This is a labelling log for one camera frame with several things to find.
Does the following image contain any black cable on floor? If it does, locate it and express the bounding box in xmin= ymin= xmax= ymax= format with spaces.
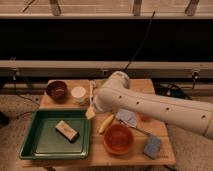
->
xmin=154 ymin=71 xmax=201 ymax=101

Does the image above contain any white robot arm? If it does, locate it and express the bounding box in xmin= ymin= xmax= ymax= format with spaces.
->
xmin=93 ymin=71 xmax=213 ymax=140

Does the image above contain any orange tomato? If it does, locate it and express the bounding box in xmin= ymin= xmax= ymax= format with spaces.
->
xmin=140 ymin=114 xmax=151 ymax=122

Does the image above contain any green plastic tray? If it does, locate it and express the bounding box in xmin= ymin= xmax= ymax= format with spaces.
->
xmin=19 ymin=109 xmax=91 ymax=160

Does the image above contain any black hanging cable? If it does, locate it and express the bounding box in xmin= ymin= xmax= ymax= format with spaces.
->
xmin=118 ymin=9 xmax=157 ymax=78

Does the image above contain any white paper cup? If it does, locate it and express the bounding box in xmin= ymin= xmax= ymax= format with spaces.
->
xmin=71 ymin=86 xmax=86 ymax=103

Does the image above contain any yellow banana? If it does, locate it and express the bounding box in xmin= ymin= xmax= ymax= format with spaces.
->
xmin=98 ymin=114 xmax=114 ymax=134

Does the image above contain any metal spoon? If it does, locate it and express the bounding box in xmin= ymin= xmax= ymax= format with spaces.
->
xmin=119 ymin=121 xmax=151 ymax=136

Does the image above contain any dark red bowl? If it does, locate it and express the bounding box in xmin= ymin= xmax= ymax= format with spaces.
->
xmin=46 ymin=81 xmax=67 ymax=100

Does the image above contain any orange bowl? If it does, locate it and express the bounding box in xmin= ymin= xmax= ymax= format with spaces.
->
xmin=103 ymin=124 xmax=134 ymax=155

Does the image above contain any grey blue cloth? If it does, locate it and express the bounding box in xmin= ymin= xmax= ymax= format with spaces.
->
xmin=116 ymin=109 xmax=137 ymax=128

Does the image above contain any blue sponge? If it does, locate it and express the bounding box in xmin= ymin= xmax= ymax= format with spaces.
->
xmin=143 ymin=135 xmax=161 ymax=159

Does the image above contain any white handled brush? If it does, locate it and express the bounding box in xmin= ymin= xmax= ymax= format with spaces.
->
xmin=89 ymin=80 xmax=96 ymax=106

